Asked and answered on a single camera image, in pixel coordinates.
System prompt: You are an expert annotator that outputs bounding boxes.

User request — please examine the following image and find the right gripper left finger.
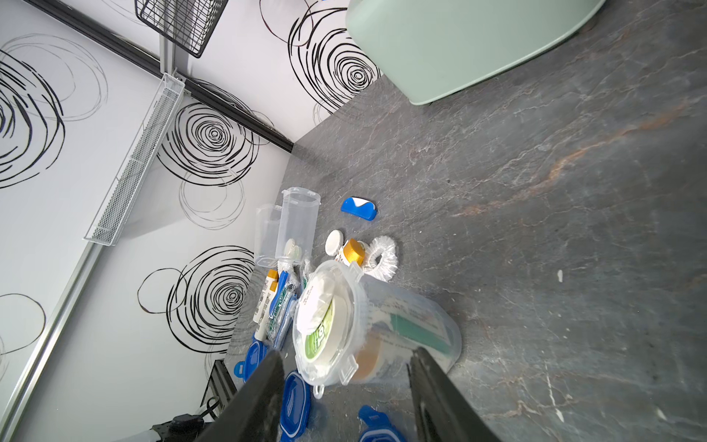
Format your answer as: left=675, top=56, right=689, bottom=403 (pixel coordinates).
left=196, top=351, right=285, bottom=442

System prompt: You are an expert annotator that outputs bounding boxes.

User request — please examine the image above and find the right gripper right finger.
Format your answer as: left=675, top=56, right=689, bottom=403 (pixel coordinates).
left=408, top=347, right=500, bottom=442

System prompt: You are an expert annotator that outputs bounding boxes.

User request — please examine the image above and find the clear container blue lid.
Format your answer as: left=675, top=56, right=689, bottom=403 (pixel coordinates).
left=276, top=187, right=320, bottom=264
left=293, top=261, right=462, bottom=397

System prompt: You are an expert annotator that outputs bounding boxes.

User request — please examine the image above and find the clear plastic container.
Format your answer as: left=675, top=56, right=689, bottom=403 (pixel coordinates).
left=254, top=204, right=282, bottom=268

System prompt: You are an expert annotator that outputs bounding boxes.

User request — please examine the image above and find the round soap packet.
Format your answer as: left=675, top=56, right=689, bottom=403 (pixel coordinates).
left=295, top=274, right=352, bottom=335
left=284, top=239, right=303, bottom=263
left=325, top=229, right=344, bottom=257

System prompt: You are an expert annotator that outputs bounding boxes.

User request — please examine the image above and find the white lotion tube orange cap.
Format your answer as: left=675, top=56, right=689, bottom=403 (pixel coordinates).
left=253, top=269, right=279, bottom=324

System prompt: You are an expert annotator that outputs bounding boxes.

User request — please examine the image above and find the mint green toaster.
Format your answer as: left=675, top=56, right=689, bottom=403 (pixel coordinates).
left=346, top=0, right=604, bottom=105

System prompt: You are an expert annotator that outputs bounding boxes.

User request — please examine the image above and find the black wire wall basket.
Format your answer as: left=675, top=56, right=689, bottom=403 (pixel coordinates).
left=134, top=0, right=228, bottom=58

